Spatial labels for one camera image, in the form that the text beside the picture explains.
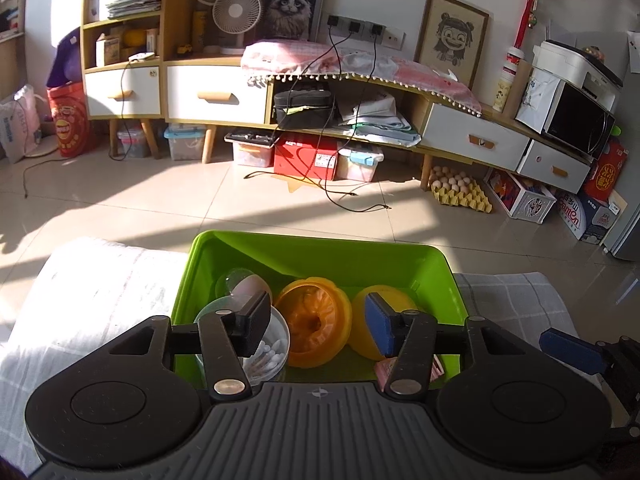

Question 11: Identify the red printed bag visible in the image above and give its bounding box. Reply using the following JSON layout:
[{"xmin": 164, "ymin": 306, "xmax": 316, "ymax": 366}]
[{"xmin": 46, "ymin": 82, "xmax": 93, "ymax": 158}]

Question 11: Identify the black tray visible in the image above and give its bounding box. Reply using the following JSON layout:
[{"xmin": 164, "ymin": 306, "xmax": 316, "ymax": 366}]
[{"xmin": 224, "ymin": 129, "xmax": 281, "ymax": 148}]

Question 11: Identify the wooden bookshelf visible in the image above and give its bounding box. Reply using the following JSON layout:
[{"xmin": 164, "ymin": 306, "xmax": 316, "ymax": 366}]
[{"xmin": 0, "ymin": 0, "xmax": 26, "ymax": 101}]

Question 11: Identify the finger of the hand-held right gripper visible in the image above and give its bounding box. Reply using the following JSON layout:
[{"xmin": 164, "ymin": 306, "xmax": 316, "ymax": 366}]
[{"xmin": 540, "ymin": 327, "xmax": 608, "ymax": 376}]

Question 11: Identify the white printer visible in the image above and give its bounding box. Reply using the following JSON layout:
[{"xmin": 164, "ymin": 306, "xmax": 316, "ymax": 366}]
[{"xmin": 531, "ymin": 40, "xmax": 626, "ymax": 111}]

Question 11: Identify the white plastic bag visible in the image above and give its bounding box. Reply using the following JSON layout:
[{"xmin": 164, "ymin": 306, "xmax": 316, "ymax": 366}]
[{"xmin": 0, "ymin": 85, "xmax": 42, "ymax": 163}]

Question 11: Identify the white printed cardboard box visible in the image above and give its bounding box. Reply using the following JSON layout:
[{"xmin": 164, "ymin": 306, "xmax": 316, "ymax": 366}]
[{"xmin": 484, "ymin": 167, "xmax": 557, "ymax": 223}]

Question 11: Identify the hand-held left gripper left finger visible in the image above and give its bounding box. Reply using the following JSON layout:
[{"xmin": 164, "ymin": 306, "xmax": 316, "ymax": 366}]
[{"xmin": 107, "ymin": 290, "xmax": 273, "ymax": 403}]

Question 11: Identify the red orange gift box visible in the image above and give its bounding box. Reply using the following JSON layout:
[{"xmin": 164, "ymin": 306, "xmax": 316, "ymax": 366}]
[{"xmin": 582, "ymin": 140, "xmax": 628, "ymax": 206}]

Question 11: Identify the clear cotton swab jar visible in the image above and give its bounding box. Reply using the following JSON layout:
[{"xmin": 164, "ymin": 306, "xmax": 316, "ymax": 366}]
[{"xmin": 194, "ymin": 296, "xmax": 291, "ymax": 388}]

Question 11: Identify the black microwave oven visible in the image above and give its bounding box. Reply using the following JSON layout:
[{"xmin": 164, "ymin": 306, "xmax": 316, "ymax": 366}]
[{"xmin": 515, "ymin": 67, "xmax": 617, "ymax": 161}]

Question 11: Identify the orange toy pumpkin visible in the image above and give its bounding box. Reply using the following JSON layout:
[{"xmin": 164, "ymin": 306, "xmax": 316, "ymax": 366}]
[{"xmin": 274, "ymin": 276, "xmax": 353, "ymax": 367}]

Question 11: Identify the yellow egg tray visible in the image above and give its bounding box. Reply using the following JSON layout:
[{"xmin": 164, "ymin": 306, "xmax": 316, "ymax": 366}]
[{"xmin": 430, "ymin": 166, "xmax": 493, "ymax": 213}]

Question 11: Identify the white carton red print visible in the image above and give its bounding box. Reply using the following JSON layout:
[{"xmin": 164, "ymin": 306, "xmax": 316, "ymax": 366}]
[{"xmin": 557, "ymin": 191, "xmax": 618, "ymax": 246}]

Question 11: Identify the clear storage box blue lid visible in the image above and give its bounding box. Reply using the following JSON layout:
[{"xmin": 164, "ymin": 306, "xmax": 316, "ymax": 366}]
[
  {"xmin": 337, "ymin": 142, "xmax": 383, "ymax": 183},
  {"xmin": 164, "ymin": 125, "xmax": 207, "ymax": 162}
]

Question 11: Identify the white wall socket strip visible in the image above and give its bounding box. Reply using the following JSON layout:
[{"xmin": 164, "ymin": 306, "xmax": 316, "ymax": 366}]
[{"xmin": 327, "ymin": 14, "xmax": 406, "ymax": 51}]

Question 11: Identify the framed cat picture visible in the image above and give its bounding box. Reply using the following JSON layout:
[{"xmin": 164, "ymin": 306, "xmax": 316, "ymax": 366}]
[{"xmin": 257, "ymin": 0, "xmax": 327, "ymax": 43}]

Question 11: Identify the printed paper cup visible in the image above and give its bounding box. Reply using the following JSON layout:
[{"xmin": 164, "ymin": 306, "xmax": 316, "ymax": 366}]
[{"xmin": 492, "ymin": 77, "xmax": 513, "ymax": 113}]

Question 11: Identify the wooden cabinet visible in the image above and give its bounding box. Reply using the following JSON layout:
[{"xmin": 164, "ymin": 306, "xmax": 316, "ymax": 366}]
[{"xmin": 80, "ymin": 0, "xmax": 596, "ymax": 196}]

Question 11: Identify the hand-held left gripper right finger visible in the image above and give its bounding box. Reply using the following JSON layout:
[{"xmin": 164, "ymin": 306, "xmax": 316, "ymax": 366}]
[{"xmin": 365, "ymin": 292, "xmax": 531, "ymax": 403}]

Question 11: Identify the small cardboard box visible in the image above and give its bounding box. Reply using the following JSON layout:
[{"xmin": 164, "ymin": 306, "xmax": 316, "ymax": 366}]
[{"xmin": 96, "ymin": 34, "xmax": 123, "ymax": 66}]

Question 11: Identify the stack of folded cloths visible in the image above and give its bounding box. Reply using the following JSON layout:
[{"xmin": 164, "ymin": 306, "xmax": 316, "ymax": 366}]
[{"xmin": 337, "ymin": 92, "xmax": 422, "ymax": 146}]

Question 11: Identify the yellow plastic bowl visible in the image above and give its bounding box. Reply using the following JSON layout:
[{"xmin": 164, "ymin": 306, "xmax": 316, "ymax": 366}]
[{"xmin": 350, "ymin": 284, "xmax": 421, "ymax": 361}]

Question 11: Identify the white desk fan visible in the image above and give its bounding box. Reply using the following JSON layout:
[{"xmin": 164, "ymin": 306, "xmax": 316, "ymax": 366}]
[{"xmin": 212, "ymin": 0, "xmax": 262, "ymax": 56}]

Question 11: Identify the black bag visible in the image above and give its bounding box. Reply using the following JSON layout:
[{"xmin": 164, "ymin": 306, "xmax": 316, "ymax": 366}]
[{"xmin": 273, "ymin": 87, "xmax": 335, "ymax": 131}]

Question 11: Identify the grey refrigerator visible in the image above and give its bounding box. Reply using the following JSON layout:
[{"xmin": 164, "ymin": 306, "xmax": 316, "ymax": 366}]
[{"xmin": 602, "ymin": 175, "xmax": 640, "ymax": 261}]

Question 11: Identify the yellow bottle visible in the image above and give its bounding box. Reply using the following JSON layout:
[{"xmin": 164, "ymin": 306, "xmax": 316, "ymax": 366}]
[{"xmin": 192, "ymin": 10, "xmax": 208, "ymax": 53}]

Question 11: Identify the white cabinet drawer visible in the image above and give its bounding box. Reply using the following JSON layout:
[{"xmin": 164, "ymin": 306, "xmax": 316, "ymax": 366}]
[
  {"xmin": 422, "ymin": 102, "xmax": 531, "ymax": 171},
  {"xmin": 517, "ymin": 140, "xmax": 593, "ymax": 193},
  {"xmin": 84, "ymin": 66, "xmax": 162, "ymax": 118},
  {"xmin": 166, "ymin": 64, "xmax": 268, "ymax": 123}
]

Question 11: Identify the small pink packet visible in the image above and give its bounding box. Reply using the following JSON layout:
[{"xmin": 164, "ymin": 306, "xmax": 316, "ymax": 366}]
[{"xmin": 374, "ymin": 355, "xmax": 446, "ymax": 392}]

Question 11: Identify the purple cloth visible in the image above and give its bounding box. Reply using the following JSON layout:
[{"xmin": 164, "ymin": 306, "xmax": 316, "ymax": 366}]
[{"xmin": 46, "ymin": 27, "xmax": 83, "ymax": 88}]

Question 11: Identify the green plastic box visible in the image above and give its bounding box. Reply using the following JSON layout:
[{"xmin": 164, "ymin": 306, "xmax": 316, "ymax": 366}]
[{"xmin": 171, "ymin": 230, "xmax": 463, "ymax": 391}]

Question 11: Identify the framed cartoon drawing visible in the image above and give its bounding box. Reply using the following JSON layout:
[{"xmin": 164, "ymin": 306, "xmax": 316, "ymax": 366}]
[{"xmin": 414, "ymin": 0, "xmax": 490, "ymax": 90}]

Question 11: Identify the pink tasselled cloth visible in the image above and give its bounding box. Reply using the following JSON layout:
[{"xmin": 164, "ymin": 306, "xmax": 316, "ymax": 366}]
[{"xmin": 241, "ymin": 40, "xmax": 483, "ymax": 118}]

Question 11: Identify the grey checked tablecloth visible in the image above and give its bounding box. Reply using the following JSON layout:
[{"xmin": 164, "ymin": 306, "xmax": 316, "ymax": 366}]
[{"xmin": 0, "ymin": 237, "xmax": 621, "ymax": 471}]

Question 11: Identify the stack of papers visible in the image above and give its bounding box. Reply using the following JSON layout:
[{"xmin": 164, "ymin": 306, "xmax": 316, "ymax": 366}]
[{"xmin": 105, "ymin": 0, "xmax": 163, "ymax": 21}]

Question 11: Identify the black charger cable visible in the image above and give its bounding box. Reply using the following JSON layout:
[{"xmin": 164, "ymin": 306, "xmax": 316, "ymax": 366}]
[{"xmin": 320, "ymin": 22, "xmax": 393, "ymax": 211}]

